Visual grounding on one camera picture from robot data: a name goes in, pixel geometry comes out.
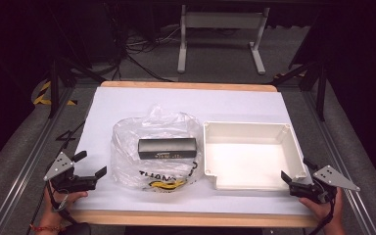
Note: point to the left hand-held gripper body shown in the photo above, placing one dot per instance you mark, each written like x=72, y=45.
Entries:
x=58, y=166

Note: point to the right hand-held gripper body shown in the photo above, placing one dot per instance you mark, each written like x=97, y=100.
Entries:
x=331, y=178

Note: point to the clear plastic bag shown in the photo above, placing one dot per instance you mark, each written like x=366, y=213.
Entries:
x=127, y=163

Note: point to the white plastic container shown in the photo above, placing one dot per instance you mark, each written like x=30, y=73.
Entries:
x=244, y=160

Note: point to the black rectangular box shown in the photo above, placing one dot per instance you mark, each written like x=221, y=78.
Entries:
x=166, y=147

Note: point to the person's right hand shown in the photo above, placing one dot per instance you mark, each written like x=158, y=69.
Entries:
x=334, y=217

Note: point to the person's left hand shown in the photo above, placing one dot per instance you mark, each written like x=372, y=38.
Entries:
x=54, y=213

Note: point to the yellow black floor tape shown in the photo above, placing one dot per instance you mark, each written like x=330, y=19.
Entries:
x=40, y=99

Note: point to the black metal stand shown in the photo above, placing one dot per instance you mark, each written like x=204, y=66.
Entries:
x=54, y=88
x=321, y=94

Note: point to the white paper sheet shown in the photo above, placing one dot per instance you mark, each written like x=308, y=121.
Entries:
x=176, y=101

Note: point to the white metal stand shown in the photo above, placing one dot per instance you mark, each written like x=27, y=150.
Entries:
x=222, y=20

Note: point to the aluminium rail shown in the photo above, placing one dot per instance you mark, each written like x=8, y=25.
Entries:
x=29, y=163
x=342, y=163

